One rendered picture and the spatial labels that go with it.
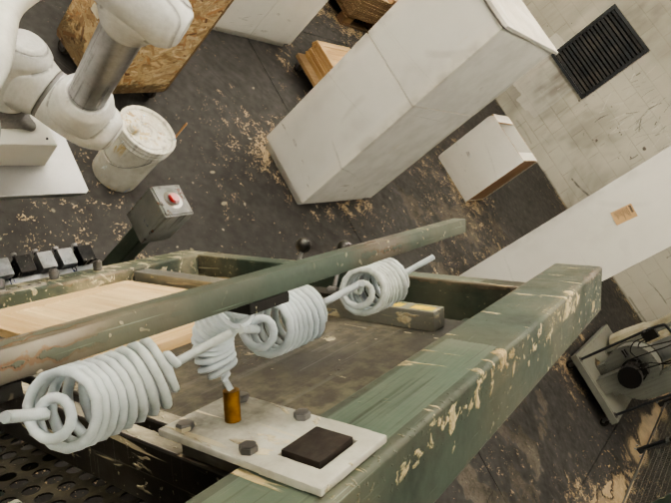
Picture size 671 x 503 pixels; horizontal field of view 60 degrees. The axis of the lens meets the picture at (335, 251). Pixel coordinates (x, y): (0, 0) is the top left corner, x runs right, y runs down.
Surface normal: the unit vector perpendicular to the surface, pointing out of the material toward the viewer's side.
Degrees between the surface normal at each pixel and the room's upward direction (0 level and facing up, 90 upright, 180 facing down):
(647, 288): 90
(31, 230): 0
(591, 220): 90
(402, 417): 56
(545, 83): 90
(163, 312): 34
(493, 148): 90
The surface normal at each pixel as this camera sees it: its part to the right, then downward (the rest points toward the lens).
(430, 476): 0.82, 0.07
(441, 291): -0.57, 0.15
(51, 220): 0.66, -0.50
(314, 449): -0.04, -0.99
